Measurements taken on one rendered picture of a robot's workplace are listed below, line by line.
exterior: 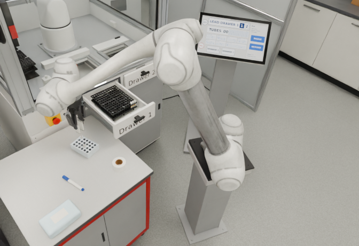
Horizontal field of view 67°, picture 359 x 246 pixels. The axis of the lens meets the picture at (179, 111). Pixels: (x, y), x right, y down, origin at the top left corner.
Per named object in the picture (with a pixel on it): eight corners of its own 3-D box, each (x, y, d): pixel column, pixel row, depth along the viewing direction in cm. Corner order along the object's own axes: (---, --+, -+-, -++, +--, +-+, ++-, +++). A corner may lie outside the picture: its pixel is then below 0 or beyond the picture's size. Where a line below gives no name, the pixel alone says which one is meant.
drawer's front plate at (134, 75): (157, 74, 201) (157, 61, 193) (125, 89, 184) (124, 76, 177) (156, 73, 201) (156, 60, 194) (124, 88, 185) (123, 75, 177)
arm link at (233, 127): (235, 139, 157) (246, 110, 143) (237, 164, 143) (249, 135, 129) (207, 134, 157) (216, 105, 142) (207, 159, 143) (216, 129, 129)
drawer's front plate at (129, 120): (154, 116, 167) (155, 102, 160) (115, 139, 150) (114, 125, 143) (153, 114, 168) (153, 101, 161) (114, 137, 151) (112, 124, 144)
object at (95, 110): (150, 114, 166) (150, 106, 162) (116, 134, 151) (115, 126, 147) (111, 84, 185) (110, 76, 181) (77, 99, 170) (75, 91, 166)
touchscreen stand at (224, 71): (232, 161, 251) (264, 66, 183) (183, 153, 253) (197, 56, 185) (231, 124, 288) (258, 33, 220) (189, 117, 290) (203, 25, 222)
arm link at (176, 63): (247, 156, 139) (251, 195, 122) (216, 162, 144) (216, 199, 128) (190, 18, 95) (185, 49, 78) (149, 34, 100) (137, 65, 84)
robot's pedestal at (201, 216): (227, 231, 201) (255, 169, 150) (189, 245, 191) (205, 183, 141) (210, 197, 221) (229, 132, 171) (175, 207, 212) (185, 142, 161)
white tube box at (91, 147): (99, 148, 152) (98, 144, 150) (88, 158, 146) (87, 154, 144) (82, 139, 156) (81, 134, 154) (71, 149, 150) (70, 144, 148)
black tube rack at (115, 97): (137, 110, 167) (137, 102, 163) (113, 123, 157) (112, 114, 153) (115, 92, 178) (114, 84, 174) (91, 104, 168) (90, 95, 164)
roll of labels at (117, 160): (126, 161, 147) (126, 156, 145) (125, 172, 142) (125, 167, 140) (112, 161, 146) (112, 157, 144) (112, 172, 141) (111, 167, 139)
